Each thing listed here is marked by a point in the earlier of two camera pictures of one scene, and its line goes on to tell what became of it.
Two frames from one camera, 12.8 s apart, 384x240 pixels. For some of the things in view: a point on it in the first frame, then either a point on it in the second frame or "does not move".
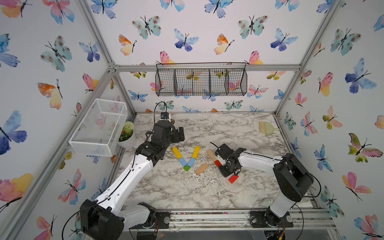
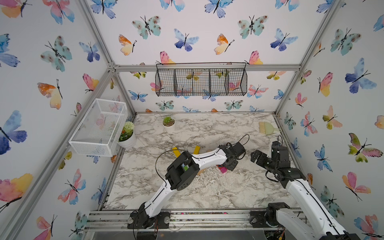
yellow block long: x=177 y=153 does not move
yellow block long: x=196 y=152 does not move
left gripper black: x=176 y=138 -> x=233 y=166
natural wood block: x=201 y=168 does not move
